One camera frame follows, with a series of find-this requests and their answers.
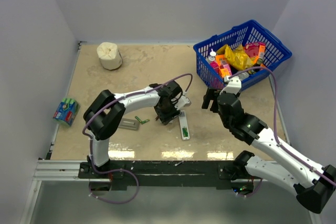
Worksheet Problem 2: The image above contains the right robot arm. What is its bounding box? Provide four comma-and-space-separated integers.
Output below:
202, 88, 335, 214

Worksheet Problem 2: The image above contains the white remote control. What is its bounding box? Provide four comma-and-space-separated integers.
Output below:
178, 111, 190, 141

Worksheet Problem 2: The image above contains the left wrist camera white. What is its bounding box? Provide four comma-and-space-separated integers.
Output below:
174, 92, 191, 110

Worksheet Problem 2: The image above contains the yellow snack bag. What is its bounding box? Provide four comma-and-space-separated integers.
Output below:
216, 44, 254, 71

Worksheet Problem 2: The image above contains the white bottle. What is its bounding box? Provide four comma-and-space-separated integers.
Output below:
206, 49, 217, 64

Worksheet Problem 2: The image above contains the blue plastic basket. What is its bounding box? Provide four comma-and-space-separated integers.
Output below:
193, 19, 292, 89

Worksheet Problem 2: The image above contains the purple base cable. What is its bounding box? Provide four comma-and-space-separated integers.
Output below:
88, 168, 140, 205
235, 176, 264, 198

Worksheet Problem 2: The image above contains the dark glass bottle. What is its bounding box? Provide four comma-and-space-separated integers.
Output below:
247, 58, 263, 75

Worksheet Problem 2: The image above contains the orange box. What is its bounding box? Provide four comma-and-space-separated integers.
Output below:
215, 55, 232, 78

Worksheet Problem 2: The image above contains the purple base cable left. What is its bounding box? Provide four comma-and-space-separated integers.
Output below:
88, 168, 140, 205

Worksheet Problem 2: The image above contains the grey remote control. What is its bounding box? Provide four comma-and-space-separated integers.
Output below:
118, 118, 140, 131

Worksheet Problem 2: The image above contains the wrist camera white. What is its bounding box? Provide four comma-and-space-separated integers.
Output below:
220, 76, 242, 95
174, 92, 191, 110

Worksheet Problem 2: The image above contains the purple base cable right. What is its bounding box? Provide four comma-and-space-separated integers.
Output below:
235, 176, 264, 198

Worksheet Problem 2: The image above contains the red soda can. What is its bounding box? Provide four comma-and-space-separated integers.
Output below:
238, 72, 249, 80

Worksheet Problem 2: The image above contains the white tissue roll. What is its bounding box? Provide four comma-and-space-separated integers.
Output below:
97, 42, 123, 70

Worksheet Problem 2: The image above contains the black base frame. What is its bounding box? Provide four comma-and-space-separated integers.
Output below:
78, 160, 250, 190

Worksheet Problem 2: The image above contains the orange tall carton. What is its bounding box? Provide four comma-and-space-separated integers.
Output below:
258, 42, 266, 62

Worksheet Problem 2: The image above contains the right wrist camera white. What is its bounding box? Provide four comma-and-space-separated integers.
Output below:
220, 76, 242, 95

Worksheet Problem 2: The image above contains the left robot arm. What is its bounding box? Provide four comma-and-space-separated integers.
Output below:
83, 81, 191, 178

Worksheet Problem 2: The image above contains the battery multipack blue green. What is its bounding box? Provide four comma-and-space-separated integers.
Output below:
52, 98, 80, 127

